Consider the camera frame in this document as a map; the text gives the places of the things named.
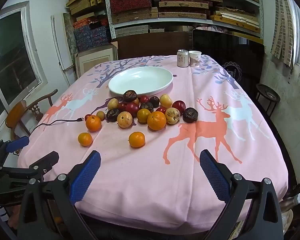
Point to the black glass panel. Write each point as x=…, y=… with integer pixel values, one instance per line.
x=227, y=52

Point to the red patterned box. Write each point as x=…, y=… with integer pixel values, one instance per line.
x=130, y=1

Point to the white board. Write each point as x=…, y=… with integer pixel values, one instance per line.
x=58, y=42

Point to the white metal shelving rack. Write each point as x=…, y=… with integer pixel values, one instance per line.
x=107, y=5

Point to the marble pattern slab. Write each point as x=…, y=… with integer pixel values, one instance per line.
x=70, y=30

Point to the black round stool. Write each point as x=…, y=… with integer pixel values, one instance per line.
x=267, y=93

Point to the blue patterned storage box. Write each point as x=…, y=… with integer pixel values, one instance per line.
x=82, y=38
x=100, y=35

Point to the red plum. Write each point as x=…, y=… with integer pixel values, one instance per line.
x=132, y=108
x=178, y=106

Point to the stack of woven flat boxes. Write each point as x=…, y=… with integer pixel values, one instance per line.
x=180, y=5

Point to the brown wooden board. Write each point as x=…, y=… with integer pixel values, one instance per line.
x=150, y=47

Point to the white oval plate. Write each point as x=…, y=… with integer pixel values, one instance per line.
x=140, y=78

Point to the dark purple plum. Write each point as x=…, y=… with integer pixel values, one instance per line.
x=154, y=101

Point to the white paper cup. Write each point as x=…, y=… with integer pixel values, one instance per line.
x=194, y=58

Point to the pink deer print tablecloth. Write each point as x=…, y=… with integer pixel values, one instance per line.
x=145, y=187

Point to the cardboard framed panel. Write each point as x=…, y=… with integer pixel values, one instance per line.
x=95, y=60

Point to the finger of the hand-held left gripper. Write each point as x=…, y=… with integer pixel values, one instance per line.
x=17, y=143
x=43, y=162

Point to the white framed window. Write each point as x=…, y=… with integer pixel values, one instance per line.
x=10, y=62

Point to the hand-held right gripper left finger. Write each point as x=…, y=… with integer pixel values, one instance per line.
x=86, y=177

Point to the grey metal tube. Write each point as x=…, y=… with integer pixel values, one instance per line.
x=296, y=200

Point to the brick pattern sample strips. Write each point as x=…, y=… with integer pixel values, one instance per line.
x=282, y=22

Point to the orange patterned box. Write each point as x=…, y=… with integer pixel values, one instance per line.
x=85, y=23

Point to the silver drink can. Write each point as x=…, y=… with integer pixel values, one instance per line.
x=182, y=58

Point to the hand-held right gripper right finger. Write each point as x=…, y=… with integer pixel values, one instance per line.
x=215, y=177

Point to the wooden chair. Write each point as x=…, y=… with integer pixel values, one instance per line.
x=15, y=115

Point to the grey flat box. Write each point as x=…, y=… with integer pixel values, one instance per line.
x=131, y=31

